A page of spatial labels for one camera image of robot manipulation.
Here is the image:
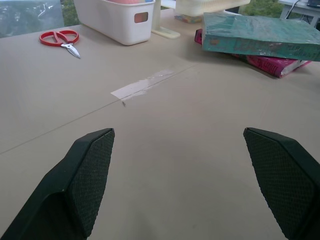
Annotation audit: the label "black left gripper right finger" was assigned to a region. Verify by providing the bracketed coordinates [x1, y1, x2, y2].
[243, 127, 320, 240]

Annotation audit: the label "green book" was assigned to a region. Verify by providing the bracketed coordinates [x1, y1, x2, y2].
[201, 12, 320, 62]

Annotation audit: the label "cream plastic stand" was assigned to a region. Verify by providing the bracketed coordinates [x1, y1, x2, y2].
[150, 0, 181, 39]

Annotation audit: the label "cream plastic basket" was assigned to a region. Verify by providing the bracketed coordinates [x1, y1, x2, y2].
[175, 0, 251, 17]

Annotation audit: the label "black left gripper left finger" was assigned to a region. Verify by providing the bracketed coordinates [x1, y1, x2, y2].
[0, 127, 116, 240]

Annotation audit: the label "red handled scissors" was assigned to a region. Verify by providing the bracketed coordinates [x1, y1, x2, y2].
[38, 29, 82, 60]

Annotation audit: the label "clear tape strip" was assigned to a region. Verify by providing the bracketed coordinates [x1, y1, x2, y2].
[110, 69, 175, 101]

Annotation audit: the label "colourful flat pack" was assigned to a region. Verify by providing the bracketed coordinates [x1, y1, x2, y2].
[174, 14, 204, 24]

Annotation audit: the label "white plastic storage bin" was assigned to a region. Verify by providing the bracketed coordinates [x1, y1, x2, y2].
[73, 0, 156, 46]

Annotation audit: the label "pink book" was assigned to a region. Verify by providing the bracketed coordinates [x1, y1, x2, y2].
[194, 28, 313, 79]

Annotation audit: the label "white background table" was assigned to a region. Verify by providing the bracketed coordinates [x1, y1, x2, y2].
[278, 0, 320, 26]

